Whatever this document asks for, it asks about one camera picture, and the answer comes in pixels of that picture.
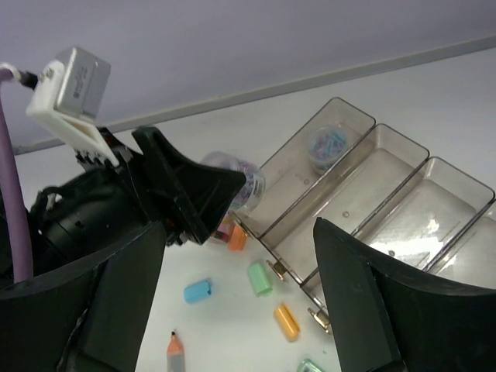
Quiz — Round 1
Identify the pink cap glue bottle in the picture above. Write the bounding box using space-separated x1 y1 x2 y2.
212 214 235 243

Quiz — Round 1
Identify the orange tip grey highlighter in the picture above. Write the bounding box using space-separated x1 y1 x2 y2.
167 330 186 372

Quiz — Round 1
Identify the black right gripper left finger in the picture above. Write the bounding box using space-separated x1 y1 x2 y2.
1 223 167 371

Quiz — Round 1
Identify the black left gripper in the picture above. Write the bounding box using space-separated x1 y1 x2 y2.
28 127 246 275

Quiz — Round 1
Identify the blue highlighter cap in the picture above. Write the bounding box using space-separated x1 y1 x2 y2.
183 278 212 305

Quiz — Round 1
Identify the paper clip jar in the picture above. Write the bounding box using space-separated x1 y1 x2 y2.
198 150 268 215
306 126 349 174

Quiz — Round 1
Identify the orange highlighter cap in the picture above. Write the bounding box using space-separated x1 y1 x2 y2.
228 225 248 252

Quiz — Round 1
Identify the clear four-compartment organizer tray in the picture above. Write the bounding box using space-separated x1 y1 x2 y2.
235 97 495 332

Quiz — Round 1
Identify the green capped highlighter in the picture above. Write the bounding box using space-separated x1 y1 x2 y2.
296 358 321 372

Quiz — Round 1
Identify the yellow-orange highlighter cap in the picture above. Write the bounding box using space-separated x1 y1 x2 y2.
274 302 301 342

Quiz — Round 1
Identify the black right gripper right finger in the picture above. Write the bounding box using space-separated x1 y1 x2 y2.
313 218 495 371

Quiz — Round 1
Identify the green highlighter cap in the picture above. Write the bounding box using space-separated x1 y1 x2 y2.
247 261 273 297

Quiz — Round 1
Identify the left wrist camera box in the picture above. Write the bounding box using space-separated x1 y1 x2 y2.
26 46 119 166

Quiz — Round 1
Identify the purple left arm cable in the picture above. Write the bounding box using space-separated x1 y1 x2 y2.
0 62 44 281

